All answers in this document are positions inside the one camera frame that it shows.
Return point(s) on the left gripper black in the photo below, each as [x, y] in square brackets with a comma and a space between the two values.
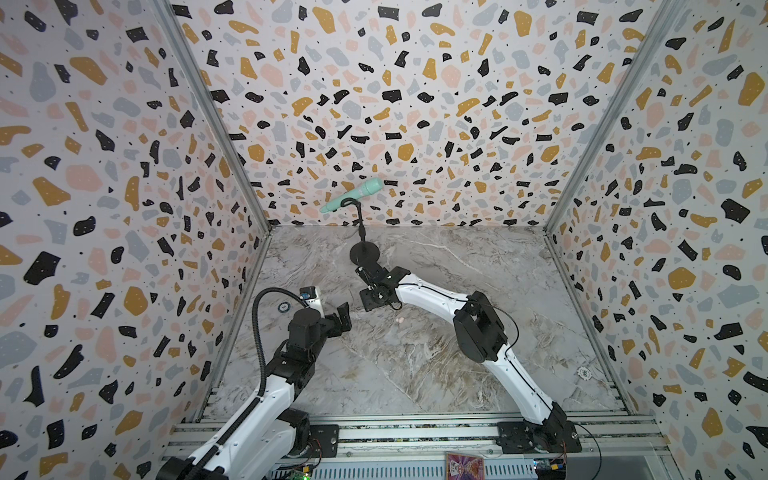
[336, 327]

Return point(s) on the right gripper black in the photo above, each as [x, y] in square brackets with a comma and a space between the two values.
[377, 288]

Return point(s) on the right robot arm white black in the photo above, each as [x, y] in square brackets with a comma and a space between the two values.
[481, 337]

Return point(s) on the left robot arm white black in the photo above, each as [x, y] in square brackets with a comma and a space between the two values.
[267, 428]

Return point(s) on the black microphone stand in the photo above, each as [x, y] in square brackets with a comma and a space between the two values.
[363, 252]

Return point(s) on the mint green microphone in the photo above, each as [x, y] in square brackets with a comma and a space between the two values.
[369, 187]

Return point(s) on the colourful card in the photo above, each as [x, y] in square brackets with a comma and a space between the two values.
[464, 467]

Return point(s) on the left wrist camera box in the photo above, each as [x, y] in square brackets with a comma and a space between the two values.
[311, 296]

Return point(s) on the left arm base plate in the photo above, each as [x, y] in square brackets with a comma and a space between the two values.
[321, 439]

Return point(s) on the aluminium rail frame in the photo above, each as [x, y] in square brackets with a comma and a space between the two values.
[615, 445]

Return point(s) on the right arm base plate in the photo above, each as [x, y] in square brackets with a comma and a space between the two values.
[526, 438]

